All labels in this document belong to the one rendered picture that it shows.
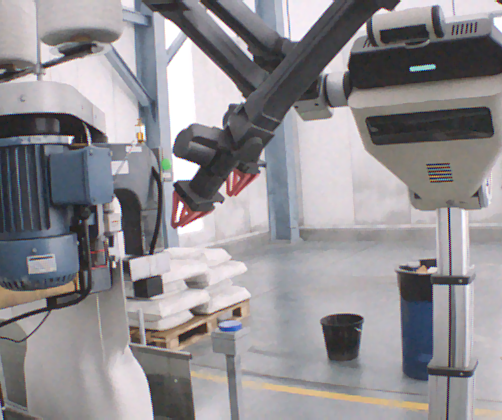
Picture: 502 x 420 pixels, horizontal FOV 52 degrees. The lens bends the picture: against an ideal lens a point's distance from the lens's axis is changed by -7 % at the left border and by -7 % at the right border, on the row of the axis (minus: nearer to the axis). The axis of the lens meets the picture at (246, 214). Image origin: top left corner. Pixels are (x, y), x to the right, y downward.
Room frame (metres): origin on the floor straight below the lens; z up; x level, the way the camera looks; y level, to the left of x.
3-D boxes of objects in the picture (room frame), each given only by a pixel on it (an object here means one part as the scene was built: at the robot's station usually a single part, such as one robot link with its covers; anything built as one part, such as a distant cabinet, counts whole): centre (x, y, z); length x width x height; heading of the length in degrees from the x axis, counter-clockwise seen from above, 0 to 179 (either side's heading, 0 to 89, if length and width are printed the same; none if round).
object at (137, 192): (1.35, 0.40, 1.21); 0.30 x 0.25 x 0.30; 58
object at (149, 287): (1.37, 0.25, 0.98); 0.09 x 0.05 x 0.05; 148
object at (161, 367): (1.82, 0.63, 0.54); 1.05 x 0.02 x 0.41; 58
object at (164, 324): (4.19, 0.85, 0.20); 0.66 x 0.44 x 0.12; 58
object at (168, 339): (4.50, 0.68, 0.07); 1.20 x 0.82 x 0.14; 150
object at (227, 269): (4.66, 0.36, 0.44); 0.68 x 0.44 x 0.15; 148
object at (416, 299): (3.08, -1.08, 0.32); 0.51 x 0.48 x 0.65; 148
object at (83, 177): (0.88, 0.26, 1.25); 0.10 x 0.08 x 0.12; 173
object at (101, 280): (1.18, 0.36, 1.04); 0.08 x 0.06 x 0.05; 148
